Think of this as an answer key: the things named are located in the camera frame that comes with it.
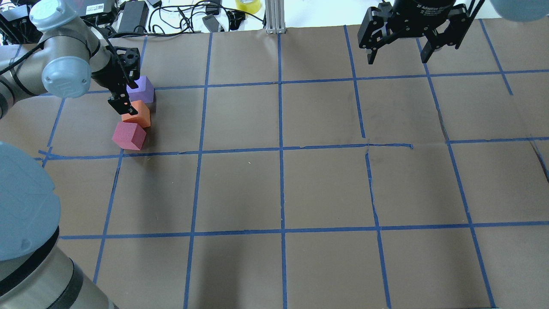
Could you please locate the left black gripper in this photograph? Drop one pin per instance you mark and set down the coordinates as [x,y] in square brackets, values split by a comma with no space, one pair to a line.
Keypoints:
[106,77]

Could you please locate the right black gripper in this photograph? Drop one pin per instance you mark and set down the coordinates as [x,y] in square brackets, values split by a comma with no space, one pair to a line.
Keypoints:
[422,13]

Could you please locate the orange foam block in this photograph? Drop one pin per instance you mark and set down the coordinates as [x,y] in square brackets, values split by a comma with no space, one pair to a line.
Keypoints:
[143,116]

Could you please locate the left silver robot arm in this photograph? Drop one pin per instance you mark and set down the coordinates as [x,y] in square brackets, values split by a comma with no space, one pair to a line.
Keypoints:
[63,61]

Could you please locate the purple foam block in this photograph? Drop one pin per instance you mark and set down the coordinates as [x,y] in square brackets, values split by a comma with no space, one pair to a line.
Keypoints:
[144,91]

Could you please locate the red foam block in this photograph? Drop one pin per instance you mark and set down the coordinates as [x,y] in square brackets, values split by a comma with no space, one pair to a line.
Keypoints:
[129,136]

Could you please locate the black power adapter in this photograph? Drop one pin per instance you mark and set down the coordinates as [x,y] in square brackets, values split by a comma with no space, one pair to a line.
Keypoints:
[134,17]

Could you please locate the yellow tape roll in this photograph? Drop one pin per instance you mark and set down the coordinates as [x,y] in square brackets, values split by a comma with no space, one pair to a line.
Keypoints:
[250,6]

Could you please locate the aluminium frame post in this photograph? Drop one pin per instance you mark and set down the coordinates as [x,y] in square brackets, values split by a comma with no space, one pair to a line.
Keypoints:
[275,22]

